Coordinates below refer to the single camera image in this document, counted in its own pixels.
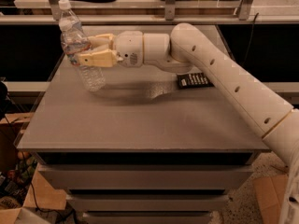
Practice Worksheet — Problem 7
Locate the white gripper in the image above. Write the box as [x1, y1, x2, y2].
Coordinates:
[78, 31, 143, 68]

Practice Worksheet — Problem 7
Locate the cardboard box right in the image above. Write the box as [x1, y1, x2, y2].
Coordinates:
[253, 174, 289, 224]

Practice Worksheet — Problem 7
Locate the tall labelled water bottle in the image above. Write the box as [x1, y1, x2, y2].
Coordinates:
[58, 0, 82, 31]

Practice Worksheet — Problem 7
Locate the clear crinkled water bottle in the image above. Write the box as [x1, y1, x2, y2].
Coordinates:
[59, 21, 106, 92]

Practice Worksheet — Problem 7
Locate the cardboard box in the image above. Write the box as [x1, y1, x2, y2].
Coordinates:
[253, 174, 289, 224]
[0, 112, 68, 224]

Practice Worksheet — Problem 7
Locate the metal rail frame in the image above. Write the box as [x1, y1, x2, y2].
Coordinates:
[0, 0, 299, 26]

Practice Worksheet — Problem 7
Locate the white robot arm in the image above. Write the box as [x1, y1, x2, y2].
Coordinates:
[78, 23, 299, 224]

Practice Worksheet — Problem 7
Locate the cardboard box left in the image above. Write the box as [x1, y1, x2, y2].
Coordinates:
[0, 112, 68, 224]

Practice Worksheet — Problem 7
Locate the black snack bar packet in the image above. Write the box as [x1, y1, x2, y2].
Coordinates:
[177, 73, 213, 89]

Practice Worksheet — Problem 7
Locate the grey drawer cabinet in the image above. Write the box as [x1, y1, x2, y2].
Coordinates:
[13, 24, 275, 224]

